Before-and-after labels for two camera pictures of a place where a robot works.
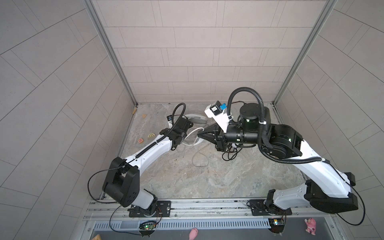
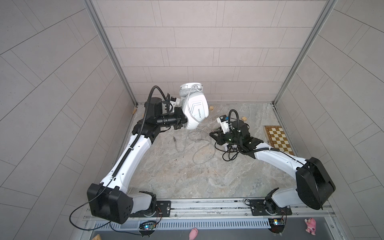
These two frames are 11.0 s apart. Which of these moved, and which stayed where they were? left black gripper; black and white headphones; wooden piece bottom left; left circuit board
Moved: left black gripper
Stayed: black and white headphones; wooden piece bottom left; left circuit board
